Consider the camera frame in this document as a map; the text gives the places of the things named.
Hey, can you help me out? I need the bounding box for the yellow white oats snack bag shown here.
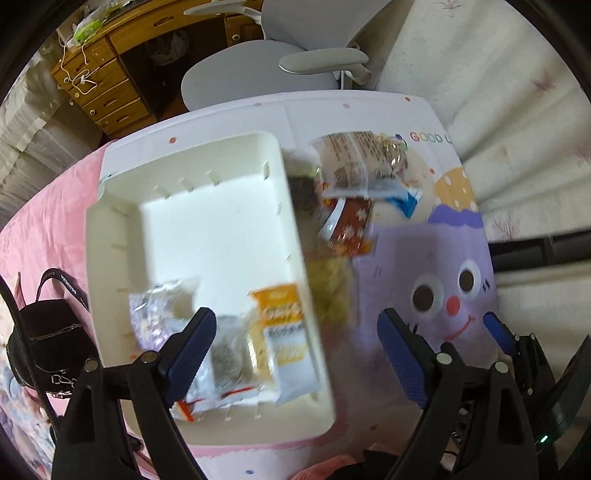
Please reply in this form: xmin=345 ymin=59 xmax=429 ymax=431
xmin=249 ymin=284 xmax=320 ymax=405

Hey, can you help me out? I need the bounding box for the clear bag of puffed snack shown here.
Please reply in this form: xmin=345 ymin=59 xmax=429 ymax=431
xmin=305 ymin=257 xmax=353 ymax=328

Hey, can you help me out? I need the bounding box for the clear bag of mixed nuts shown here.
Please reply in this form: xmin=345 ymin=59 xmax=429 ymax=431
xmin=311 ymin=131 xmax=408 ymax=199

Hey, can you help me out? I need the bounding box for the white plastic storage bin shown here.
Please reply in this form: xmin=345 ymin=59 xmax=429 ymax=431
xmin=86 ymin=132 xmax=335 ymax=446

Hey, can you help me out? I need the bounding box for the cartoon printed play mat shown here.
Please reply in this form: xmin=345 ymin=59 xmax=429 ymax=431
xmin=100 ymin=90 xmax=498 ymax=457

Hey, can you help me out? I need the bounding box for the black handbag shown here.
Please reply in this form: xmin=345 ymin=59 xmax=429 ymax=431
xmin=5 ymin=268 xmax=100 ymax=400

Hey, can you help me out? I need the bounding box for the white printed snack bag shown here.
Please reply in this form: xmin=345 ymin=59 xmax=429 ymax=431
xmin=171 ymin=316 xmax=260 ymax=422

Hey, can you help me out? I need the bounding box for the purple patterned snack bag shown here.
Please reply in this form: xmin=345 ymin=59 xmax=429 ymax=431
xmin=128 ymin=279 xmax=198 ymax=351

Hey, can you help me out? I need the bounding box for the blue snack bar wrapper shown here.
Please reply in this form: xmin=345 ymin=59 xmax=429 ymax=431
xmin=368 ymin=178 xmax=423 ymax=219

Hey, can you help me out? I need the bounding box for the orange red small snack packet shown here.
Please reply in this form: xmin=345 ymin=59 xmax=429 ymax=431
xmin=329 ymin=237 xmax=375 ymax=258

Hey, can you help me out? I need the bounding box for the dark red snack packet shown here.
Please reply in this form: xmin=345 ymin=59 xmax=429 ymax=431
xmin=318 ymin=198 xmax=373 ymax=244

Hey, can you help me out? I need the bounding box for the pink bed sheet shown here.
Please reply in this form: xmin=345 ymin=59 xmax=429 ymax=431
xmin=1 ymin=147 xmax=349 ymax=479

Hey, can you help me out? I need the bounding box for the dark brown jerky packet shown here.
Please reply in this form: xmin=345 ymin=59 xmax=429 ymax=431
xmin=284 ymin=158 xmax=320 ymax=215

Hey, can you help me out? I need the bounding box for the white lace covered furniture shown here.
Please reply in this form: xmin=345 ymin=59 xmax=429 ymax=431
xmin=0 ymin=52 xmax=102 ymax=224

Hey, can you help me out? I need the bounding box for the grey office chair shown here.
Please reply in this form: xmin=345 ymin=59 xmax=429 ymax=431
xmin=181 ymin=0 xmax=389 ymax=111

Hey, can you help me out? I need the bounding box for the wooden desk with drawers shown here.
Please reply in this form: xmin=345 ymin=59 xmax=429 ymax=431
xmin=52 ymin=1 xmax=263 ymax=139

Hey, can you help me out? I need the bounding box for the green tissue pack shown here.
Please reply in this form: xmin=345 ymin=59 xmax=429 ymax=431
xmin=73 ymin=9 xmax=110 ymax=45

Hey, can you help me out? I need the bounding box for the white charging cable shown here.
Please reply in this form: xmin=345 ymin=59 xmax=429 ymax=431
xmin=57 ymin=32 xmax=100 ymax=98

